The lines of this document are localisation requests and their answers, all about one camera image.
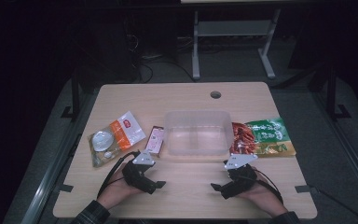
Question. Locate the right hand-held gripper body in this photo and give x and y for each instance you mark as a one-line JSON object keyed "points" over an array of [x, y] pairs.
{"points": [[240, 180]]}

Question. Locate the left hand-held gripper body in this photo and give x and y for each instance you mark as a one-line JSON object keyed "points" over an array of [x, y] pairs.
{"points": [[136, 175]]}

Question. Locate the small narrow carton box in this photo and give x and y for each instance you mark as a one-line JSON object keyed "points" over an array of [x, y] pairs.
{"points": [[155, 140]]}

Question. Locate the clear plastic container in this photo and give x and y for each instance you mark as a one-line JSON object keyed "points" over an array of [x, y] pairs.
{"points": [[199, 137]]}

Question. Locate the white orange food pouch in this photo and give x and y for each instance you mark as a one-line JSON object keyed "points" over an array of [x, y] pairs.
{"points": [[121, 133]]}

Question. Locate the green red snack packet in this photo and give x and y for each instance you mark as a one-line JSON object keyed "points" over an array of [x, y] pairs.
{"points": [[267, 135]]}

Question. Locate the person's left hand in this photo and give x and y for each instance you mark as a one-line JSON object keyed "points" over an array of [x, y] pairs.
{"points": [[116, 189]]}

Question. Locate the person's right hand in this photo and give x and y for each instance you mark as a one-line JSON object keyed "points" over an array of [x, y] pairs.
{"points": [[267, 196]]}

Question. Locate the grey table edge clip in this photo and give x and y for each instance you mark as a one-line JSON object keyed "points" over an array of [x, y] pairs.
{"points": [[64, 188], [303, 188]]}

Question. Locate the black metal stand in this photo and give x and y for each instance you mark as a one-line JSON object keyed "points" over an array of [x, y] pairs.
{"points": [[332, 93], [75, 93]]}

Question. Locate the aluminium floor rail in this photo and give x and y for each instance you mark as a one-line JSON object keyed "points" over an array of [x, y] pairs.
{"points": [[351, 149], [49, 180]]}

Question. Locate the grey metal table frame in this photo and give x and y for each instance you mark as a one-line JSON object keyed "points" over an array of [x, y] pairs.
{"points": [[233, 28]]}

